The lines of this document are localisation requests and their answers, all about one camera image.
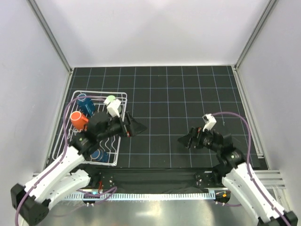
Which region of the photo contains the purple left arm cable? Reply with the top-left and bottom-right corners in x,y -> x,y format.
14,95 -> 118,224

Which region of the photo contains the white slotted cable duct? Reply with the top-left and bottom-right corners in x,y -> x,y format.
64,191 -> 215,202

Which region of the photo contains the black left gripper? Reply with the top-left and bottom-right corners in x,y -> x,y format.
97,111 -> 146,141

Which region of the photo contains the right aluminium frame post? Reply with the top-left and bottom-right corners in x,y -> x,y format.
234,0 -> 279,71

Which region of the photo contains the aluminium frame post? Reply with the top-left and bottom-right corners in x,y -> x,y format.
234,0 -> 279,71
26,0 -> 72,74

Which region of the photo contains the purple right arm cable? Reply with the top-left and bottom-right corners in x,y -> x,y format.
213,112 -> 292,226

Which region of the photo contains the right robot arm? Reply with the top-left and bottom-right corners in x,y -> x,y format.
178,127 -> 298,226

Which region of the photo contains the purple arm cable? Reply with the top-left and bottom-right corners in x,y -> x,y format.
14,95 -> 118,224
213,112 -> 292,226

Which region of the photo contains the orange mug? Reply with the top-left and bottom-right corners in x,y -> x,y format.
70,111 -> 89,130

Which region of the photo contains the white wire dish rack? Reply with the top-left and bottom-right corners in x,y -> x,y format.
48,90 -> 127,166

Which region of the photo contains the light green cup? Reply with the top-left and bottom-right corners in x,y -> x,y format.
106,95 -> 123,113

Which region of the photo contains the faceted blue mug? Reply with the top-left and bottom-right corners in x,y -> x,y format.
77,93 -> 95,117

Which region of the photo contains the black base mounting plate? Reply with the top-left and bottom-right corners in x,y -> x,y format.
86,166 -> 227,194

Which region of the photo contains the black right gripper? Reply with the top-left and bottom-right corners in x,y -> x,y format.
178,125 -> 221,153

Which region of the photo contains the black grid mat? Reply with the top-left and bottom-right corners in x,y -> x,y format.
63,66 -> 267,170

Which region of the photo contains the left aluminium frame post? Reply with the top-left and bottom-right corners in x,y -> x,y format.
26,0 -> 72,74

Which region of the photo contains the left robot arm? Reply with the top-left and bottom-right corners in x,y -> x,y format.
10,112 -> 147,226

